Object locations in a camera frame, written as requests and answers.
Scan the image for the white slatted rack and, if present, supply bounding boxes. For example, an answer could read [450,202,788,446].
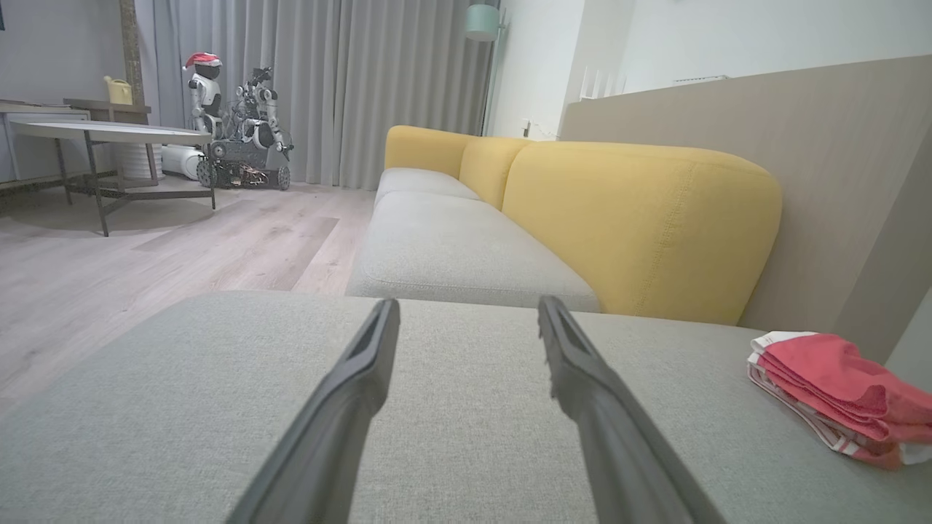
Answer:
[579,68,628,100]

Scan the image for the black wheeled robot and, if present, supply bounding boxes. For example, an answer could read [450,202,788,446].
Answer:
[197,67,294,191]

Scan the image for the grey sofa backrest cushion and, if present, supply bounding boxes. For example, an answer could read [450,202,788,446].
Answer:
[883,287,932,394]

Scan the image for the red white basketball jersey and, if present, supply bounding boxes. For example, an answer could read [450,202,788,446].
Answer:
[746,331,932,470]

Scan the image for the white low cabinet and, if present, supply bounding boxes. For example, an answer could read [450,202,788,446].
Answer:
[0,102,92,191]

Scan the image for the large yellow sofa backrest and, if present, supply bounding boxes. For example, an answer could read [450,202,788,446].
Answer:
[502,140,783,326]

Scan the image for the narrow yellow sofa backrest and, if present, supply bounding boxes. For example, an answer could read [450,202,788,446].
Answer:
[459,136,536,212]

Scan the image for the beige partition panel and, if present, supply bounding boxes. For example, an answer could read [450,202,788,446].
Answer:
[559,55,932,365]

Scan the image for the small grey sofa seat cushion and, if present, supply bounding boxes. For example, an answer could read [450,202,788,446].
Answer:
[374,167,483,206]

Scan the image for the white ribbed stool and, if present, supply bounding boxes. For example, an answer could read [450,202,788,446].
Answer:
[116,142,165,180]

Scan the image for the grey curtain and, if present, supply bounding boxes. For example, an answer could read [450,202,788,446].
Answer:
[135,0,503,191]

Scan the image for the white cylinder device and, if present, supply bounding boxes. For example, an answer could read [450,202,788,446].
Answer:
[160,143,208,181]

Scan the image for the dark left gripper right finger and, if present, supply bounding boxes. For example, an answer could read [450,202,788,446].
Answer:
[538,295,729,524]

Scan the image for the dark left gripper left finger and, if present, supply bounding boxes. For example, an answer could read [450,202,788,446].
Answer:
[226,298,400,524]

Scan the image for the brown wooden desk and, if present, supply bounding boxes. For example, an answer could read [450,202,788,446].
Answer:
[63,98,159,186]

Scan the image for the large grey sofa seat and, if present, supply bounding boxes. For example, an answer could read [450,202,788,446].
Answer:
[0,291,932,524]

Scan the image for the wooden frame post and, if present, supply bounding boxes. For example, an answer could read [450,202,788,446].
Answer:
[119,0,148,106]

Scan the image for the yellow sofa end cushion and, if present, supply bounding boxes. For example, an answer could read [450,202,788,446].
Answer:
[384,125,478,179]

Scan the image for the yellow watering can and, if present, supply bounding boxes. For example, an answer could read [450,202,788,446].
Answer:
[103,75,135,106]

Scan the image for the grey oval table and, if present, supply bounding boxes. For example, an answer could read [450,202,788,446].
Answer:
[9,120,219,237]

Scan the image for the white humanoid robot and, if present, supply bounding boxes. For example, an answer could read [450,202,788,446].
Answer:
[186,64,226,139]

